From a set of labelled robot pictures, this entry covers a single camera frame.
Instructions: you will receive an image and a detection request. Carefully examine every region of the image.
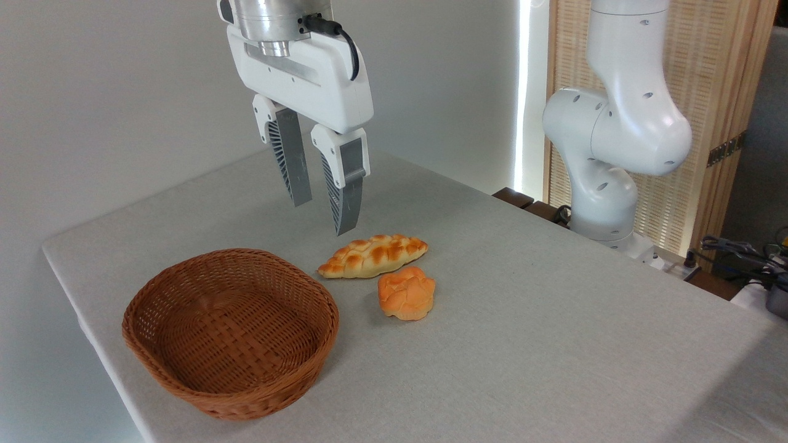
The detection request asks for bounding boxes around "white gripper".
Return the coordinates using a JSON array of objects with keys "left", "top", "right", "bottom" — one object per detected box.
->
[{"left": 227, "top": 25, "right": 374, "bottom": 236}]

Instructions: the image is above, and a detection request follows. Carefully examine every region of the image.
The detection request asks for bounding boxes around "round orange bread bun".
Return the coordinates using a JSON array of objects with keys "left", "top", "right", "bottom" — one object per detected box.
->
[{"left": 377, "top": 266, "right": 436, "bottom": 321}]

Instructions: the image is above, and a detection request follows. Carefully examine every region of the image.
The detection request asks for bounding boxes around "long braided bread loaf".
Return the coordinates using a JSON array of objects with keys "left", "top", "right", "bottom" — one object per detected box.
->
[{"left": 317, "top": 234, "right": 428, "bottom": 279}]

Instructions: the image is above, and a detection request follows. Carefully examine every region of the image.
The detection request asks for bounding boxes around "brown wicker basket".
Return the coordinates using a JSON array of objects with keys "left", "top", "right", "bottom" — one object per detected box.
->
[{"left": 121, "top": 248, "right": 340, "bottom": 421}]

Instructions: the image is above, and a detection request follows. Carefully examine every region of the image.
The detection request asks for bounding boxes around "silver metal wrist flange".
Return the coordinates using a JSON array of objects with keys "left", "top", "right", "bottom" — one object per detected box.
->
[{"left": 234, "top": 0, "right": 333, "bottom": 57}]

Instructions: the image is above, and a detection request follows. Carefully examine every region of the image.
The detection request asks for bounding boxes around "dark brown wooden furniture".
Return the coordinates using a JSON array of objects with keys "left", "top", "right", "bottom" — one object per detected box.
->
[{"left": 492, "top": 188, "right": 572, "bottom": 229}]

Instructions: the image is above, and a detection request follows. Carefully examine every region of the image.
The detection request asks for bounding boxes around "grey tablecloth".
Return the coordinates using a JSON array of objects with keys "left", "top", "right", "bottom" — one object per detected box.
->
[{"left": 42, "top": 138, "right": 788, "bottom": 443}]

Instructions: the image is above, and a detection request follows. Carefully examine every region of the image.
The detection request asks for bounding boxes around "wooden bamboo folding screen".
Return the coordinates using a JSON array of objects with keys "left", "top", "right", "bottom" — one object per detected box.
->
[{"left": 545, "top": 0, "right": 779, "bottom": 271}]

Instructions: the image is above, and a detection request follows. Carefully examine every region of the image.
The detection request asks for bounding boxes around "metal screen hinge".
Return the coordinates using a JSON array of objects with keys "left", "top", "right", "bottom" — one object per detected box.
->
[{"left": 707, "top": 132, "right": 747, "bottom": 168}]

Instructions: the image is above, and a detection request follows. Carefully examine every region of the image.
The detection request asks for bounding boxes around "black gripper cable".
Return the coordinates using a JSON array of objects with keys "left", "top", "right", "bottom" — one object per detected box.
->
[{"left": 302, "top": 14, "right": 360, "bottom": 81}]

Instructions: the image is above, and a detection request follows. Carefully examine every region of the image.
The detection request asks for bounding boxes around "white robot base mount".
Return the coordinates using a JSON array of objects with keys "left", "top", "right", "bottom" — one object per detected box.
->
[{"left": 613, "top": 233, "right": 685, "bottom": 273}]

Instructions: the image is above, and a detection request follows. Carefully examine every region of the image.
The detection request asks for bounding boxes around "black cable bundle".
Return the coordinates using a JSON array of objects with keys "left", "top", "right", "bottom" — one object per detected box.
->
[{"left": 685, "top": 236, "right": 788, "bottom": 290}]

